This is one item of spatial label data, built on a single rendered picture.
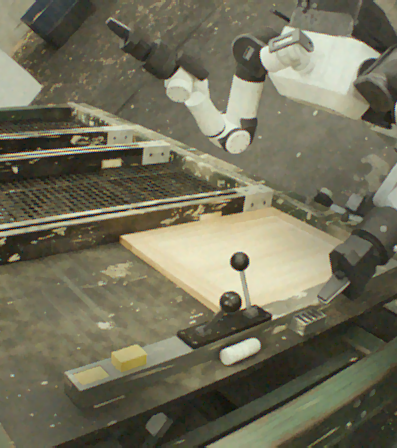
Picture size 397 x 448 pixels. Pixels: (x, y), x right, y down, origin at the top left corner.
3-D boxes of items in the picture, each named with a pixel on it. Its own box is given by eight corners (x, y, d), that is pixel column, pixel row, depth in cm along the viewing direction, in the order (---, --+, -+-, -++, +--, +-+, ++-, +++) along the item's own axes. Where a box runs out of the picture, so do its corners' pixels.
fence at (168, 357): (398, 276, 137) (402, 263, 135) (79, 410, 77) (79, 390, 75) (384, 269, 140) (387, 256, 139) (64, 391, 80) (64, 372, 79)
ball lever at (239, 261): (265, 317, 100) (251, 248, 100) (251, 323, 98) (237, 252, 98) (251, 317, 103) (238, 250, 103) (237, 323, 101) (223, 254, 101)
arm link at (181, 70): (154, 57, 141) (184, 80, 147) (144, 84, 136) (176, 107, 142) (181, 37, 133) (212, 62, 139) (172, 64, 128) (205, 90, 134)
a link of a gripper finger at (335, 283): (314, 296, 90) (336, 272, 92) (328, 304, 88) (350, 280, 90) (313, 291, 89) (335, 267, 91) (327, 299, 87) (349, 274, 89)
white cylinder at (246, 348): (229, 368, 92) (260, 354, 97) (231, 355, 91) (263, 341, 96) (218, 359, 94) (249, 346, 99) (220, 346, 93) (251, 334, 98)
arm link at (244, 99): (238, 130, 169) (252, 67, 155) (258, 152, 160) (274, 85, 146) (206, 133, 164) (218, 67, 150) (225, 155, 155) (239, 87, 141)
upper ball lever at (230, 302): (213, 341, 94) (250, 303, 85) (196, 347, 92) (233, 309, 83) (202, 323, 96) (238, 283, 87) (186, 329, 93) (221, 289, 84)
